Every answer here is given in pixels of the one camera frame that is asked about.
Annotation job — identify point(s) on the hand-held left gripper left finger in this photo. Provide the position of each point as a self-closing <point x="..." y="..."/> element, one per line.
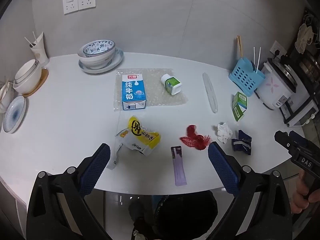
<point x="96" y="170"/>

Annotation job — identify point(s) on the dark blue wrapper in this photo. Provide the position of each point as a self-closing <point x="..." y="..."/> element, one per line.
<point x="241" y="143"/>

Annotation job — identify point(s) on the clear plastic case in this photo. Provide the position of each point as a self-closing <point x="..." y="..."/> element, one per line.
<point x="210" y="95"/>

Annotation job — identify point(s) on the yellow snack bag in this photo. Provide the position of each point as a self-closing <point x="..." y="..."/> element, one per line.
<point x="142" y="135"/>

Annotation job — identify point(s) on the wooden coaster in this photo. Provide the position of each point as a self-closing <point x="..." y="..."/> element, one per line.
<point x="43" y="79"/>

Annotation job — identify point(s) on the clear bubble wrap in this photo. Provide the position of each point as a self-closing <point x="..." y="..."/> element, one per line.
<point x="160" y="97"/>

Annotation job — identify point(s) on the person's right hand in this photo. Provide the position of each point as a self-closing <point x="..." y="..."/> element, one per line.
<point x="301" y="188"/>

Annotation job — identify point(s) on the blue striped plate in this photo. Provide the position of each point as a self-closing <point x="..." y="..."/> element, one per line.
<point x="13" y="115"/>

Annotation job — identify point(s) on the blue floral bowl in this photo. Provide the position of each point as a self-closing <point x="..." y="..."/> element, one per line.
<point x="98" y="46"/>

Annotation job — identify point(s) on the white bowl with blue rim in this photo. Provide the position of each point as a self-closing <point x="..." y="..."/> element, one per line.
<point x="96" y="60"/>

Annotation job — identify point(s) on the stacked floral bowls on plate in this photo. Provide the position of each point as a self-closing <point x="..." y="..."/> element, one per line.
<point x="117" y="57"/>

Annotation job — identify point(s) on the blue utensil holder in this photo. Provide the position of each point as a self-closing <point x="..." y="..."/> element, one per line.
<point x="243" y="78"/>

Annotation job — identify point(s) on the wall socket with black plug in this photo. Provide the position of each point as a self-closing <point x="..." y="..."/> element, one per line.
<point x="276" y="47"/>

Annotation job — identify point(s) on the white rice cooker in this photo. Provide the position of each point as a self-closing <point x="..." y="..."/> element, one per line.
<point x="272" y="90"/>

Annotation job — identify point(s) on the wooden chopstick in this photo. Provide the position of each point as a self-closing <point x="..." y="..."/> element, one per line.
<point x="241" y="46"/>
<point x="238" y="48"/>

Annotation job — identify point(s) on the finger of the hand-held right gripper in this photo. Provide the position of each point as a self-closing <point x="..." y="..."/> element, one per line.
<point x="285" y="141"/>
<point x="300" y="138"/>

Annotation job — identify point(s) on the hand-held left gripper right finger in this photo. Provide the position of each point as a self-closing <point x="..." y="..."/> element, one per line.
<point x="223" y="170"/>

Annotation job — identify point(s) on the green carton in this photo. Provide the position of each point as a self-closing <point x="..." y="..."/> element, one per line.
<point x="240" y="103"/>

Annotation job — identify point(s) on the white ceramic cup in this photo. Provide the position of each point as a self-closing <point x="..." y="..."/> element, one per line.
<point x="40" y="51"/>

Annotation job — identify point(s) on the white toaster oven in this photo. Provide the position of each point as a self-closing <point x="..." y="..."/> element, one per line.
<point x="300" y="110"/>

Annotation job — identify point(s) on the white plastic stick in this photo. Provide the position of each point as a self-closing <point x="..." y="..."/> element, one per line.
<point x="258" y="56"/>
<point x="35" y="37"/>
<point x="29" y="41"/>
<point x="254" y="55"/>

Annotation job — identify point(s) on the red mesh net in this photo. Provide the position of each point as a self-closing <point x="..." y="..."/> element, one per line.
<point x="195" y="136"/>

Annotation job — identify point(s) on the blue milk carton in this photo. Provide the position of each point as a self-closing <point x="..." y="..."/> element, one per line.
<point x="133" y="90"/>

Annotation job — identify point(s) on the black trash bin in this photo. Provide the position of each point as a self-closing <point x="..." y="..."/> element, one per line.
<point x="185" y="215"/>

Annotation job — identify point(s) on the white bottle with green label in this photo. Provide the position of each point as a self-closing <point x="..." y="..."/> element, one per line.
<point x="171" y="83"/>

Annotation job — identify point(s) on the white tissue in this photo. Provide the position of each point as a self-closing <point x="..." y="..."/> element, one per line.
<point x="223" y="132"/>

